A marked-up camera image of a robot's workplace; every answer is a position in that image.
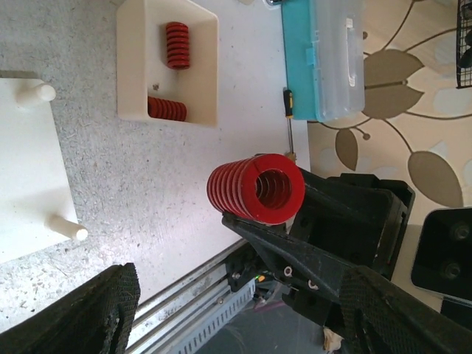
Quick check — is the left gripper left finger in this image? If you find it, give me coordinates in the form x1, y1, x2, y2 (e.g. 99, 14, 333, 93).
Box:
1, 263, 140, 353

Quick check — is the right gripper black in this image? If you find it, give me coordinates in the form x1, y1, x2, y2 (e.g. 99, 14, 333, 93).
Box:
221, 165, 417, 329

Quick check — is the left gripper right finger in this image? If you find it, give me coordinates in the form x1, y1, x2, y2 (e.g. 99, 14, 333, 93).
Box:
340, 266, 471, 354

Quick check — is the large red spring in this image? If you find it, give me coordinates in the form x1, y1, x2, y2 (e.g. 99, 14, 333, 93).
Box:
206, 153, 305, 225

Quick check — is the white peg fixture plate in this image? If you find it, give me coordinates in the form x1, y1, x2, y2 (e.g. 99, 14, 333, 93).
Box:
1, 78, 89, 263

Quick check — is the white spring tray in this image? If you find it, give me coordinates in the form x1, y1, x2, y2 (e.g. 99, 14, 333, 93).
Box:
117, 0, 218, 127

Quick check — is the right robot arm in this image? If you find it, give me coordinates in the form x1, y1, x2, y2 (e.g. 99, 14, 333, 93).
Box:
207, 162, 471, 334

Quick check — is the medium red spring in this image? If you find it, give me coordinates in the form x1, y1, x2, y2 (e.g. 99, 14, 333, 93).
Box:
165, 21, 190, 70

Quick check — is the small black yellow screwdriver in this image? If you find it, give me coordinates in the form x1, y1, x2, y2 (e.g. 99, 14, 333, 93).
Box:
283, 88, 296, 162

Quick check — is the teal clear toolbox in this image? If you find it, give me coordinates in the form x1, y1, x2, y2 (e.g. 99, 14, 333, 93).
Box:
281, 0, 365, 122

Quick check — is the aluminium front rail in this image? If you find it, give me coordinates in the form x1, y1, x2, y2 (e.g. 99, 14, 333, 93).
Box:
125, 240, 255, 353

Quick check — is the right wire basket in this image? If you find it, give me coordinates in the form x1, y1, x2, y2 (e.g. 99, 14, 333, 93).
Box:
456, 0, 472, 89

